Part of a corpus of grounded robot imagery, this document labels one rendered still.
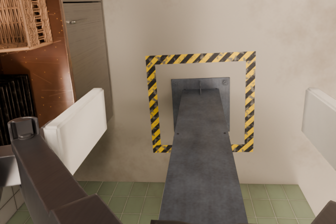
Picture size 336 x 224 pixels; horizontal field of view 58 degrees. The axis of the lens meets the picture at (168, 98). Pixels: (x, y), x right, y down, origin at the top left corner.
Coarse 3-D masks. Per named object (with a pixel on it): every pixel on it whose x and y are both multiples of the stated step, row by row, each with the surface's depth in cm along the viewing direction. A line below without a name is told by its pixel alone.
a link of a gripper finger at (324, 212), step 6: (330, 204) 7; (324, 210) 7; (330, 210) 7; (318, 216) 7; (324, 216) 7; (330, 216) 7; (312, 222) 7; (318, 222) 7; (324, 222) 7; (330, 222) 7
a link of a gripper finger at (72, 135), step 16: (96, 96) 19; (64, 112) 15; (80, 112) 16; (96, 112) 19; (48, 128) 14; (64, 128) 14; (80, 128) 16; (96, 128) 19; (48, 144) 14; (64, 144) 14; (80, 144) 16; (64, 160) 14; (80, 160) 16
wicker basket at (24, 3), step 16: (0, 0) 105; (16, 0) 90; (32, 0) 104; (0, 16) 107; (16, 16) 106; (32, 16) 96; (0, 32) 108; (16, 32) 108; (32, 32) 95; (48, 32) 106; (0, 48) 94; (16, 48) 94; (32, 48) 95
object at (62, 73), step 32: (64, 0) 109; (96, 0) 143; (64, 32) 108; (96, 32) 143; (0, 64) 113; (32, 64) 112; (64, 64) 111; (96, 64) 142; (32, 96) 116; (64, 96) 115
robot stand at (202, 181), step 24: (192, 96) 155; (216, 96) 153; (192, 120) 124; (216, 120) 123; (192, 144) 103; (216, 144) 102; (240, 144) 176; (168, 168) 90; (192, 168) 89; (216, 168) 88; (168, 192) 78; (192, 192) 78; (216, 192) 77; (240, 192) 76; (168, 216) 70; (192, 216) 69; (216, 216) 69; (240, 216) 68
